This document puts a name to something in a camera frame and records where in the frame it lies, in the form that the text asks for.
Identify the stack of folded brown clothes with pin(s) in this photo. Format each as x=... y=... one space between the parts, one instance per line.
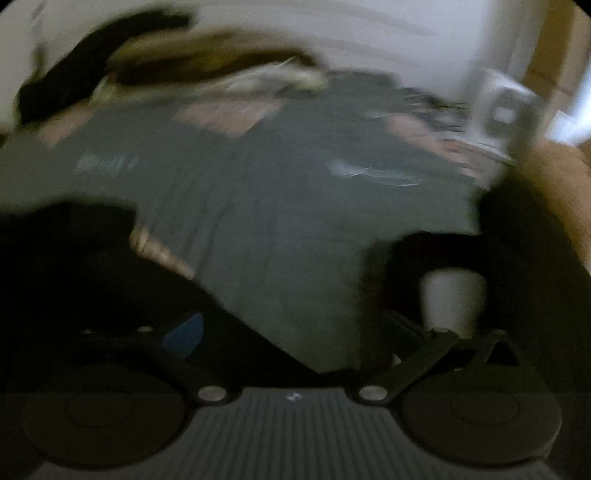
x=207 y=60

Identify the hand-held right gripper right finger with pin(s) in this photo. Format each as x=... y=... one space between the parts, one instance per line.
x=406 y=330

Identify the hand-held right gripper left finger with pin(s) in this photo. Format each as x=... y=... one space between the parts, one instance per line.
x=184 y=334

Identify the grey patterned bedspread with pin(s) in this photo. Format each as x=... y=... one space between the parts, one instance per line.
x=286 y=198

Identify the black button shirt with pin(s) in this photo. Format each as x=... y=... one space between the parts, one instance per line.
x=92 y=277

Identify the white fan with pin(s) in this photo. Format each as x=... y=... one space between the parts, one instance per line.
x=503 y=110

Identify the white object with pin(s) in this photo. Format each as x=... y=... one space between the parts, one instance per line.
x=452 y=300

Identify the dark cloth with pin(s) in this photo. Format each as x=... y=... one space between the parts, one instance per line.
x=406 y=258

